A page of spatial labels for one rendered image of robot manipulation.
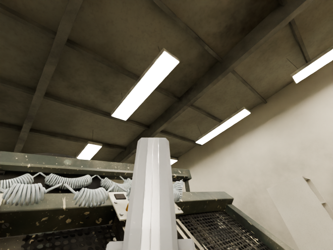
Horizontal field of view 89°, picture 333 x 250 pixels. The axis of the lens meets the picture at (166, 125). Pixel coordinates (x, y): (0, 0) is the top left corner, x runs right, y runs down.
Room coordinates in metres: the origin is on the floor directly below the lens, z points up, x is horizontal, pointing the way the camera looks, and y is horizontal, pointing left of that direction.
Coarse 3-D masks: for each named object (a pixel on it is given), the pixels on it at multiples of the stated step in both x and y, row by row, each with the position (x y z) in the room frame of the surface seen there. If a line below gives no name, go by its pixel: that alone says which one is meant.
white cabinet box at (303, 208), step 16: (272, 192) 3.27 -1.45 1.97; (288, 192) 3.12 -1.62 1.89; (304, 192) 3.00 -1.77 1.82; (288, 208) 3.20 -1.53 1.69; (304, 208) 3.07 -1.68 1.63; (320, 208) 2.96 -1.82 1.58; (288, 224) 3.28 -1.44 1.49; (304, 224) 3.15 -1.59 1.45; (320, 224) 3.03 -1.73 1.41; (304, 240) 3.22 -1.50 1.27; (320, 240) 3.10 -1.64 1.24
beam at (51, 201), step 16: (192, 192) 1.26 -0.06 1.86; (208, 192) 1.38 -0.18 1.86; (224, 192) 1.52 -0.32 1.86; (0, 208) 0.52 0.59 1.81; (16, 208) 0.55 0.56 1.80; (32, 208) 0.58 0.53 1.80; (48, 208) 0.61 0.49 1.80; (64, 208) 0.65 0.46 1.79; (80, 208) 0.69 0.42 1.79; (96, 208) 0.74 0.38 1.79; (112, 208) 0.80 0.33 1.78; (192, 208) 1.21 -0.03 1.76; (208, 208) 1.34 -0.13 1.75; (224, 208) 1.49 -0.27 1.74; (0, 224) 0.55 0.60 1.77; (16, 224) 0.58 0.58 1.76; (32, 224) 0.62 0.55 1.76; (48, 224) 0.66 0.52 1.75; (64, 224) 0.70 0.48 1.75; (80, 224) 0.75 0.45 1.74; (96, 224) 0.80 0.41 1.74
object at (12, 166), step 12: (0, 168) 0.42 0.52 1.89; (12, 168) 0.44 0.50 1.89; (24, 168) 0.46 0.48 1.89; (36, 168) 0.48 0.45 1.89; (48, 168) 0.50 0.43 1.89; (60, 168) 0.53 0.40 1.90; (72, 168) 0.55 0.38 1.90; (84, 168) 0.59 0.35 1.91; (24, 192) 0.46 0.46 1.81; (36, 192) 0.52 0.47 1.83; (72, 192) 0.58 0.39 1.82; (84, 192) 0.58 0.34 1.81; (96, 192) 0.61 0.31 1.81; (12, 204) 0.48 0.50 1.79; (84, 204) 0.60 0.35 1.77; (96, 204) 0.63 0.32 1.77
